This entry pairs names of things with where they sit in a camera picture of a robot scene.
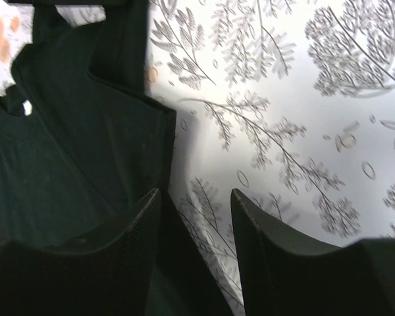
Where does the black t-shirt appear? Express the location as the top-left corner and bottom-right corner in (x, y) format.
(0, 1), (232, 315)

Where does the floral patterned table cover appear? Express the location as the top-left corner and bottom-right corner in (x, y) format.
(0, 1), (395, 315)

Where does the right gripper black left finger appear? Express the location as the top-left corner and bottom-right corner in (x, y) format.
(0, 189), (161, 315)

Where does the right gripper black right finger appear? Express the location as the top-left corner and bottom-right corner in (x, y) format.
(230, 189), (395, 315)

